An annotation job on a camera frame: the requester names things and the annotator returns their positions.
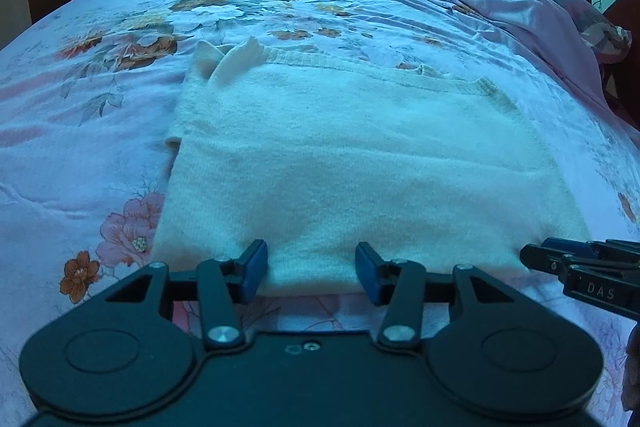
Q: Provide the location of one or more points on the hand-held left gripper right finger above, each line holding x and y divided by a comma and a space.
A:
369, 274

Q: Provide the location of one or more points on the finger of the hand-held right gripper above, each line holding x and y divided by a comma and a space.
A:
600, 292
550, 257

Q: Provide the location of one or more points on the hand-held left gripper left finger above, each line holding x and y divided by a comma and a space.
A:
254, 269

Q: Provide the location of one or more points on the white knit sweater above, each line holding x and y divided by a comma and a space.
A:
350, 157

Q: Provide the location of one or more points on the person's right hand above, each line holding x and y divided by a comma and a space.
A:
633, 367

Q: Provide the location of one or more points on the floral pink bedsheet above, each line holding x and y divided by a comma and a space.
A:
100, 117

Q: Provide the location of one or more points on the pink quilt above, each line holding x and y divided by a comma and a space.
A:
500, 7

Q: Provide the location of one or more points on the red and white headboard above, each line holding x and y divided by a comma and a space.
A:
627, 7

